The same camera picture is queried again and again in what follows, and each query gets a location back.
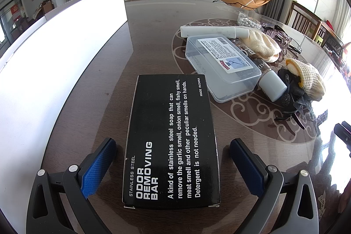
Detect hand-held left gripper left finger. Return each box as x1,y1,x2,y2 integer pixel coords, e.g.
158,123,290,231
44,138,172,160
26,138,117,234

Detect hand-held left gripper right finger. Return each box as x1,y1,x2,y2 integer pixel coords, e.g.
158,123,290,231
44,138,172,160
230,138,320,234

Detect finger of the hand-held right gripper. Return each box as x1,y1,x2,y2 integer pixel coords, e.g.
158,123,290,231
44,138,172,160
334,121,351,142

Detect cream and yellow knitted mitt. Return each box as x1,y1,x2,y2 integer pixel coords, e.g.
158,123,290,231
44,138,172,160
285,58,326,100

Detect black mesh hair accessory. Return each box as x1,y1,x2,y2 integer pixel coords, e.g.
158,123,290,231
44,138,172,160
274,68,316,130

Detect black printed cardboard box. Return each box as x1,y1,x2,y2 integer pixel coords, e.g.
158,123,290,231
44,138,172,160
122,74,220,208

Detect brown bottle with white cap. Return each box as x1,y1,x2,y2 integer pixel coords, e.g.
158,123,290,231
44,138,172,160
241,45,287,102

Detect clear plastic lidded box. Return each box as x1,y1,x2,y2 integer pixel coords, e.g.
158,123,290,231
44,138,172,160
185,34,262,103

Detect clear safety glasses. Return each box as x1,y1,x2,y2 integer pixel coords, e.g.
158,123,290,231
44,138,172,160
274,24,303,54

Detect clear hair claw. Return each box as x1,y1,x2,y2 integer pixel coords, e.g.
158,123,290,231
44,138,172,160
267,28,292,55

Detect cream knitted cloth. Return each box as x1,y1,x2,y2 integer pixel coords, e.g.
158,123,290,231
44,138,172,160
241,30,281,63

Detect wooden slatted chair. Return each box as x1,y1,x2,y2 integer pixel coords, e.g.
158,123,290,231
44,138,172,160
315,20,344,46
287,0,322,37

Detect white squeeze tube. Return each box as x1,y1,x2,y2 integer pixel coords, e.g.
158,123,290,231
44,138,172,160
180,25,250,39

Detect bag of white beads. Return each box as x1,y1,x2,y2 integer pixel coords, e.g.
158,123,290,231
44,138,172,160
237,12,261,29

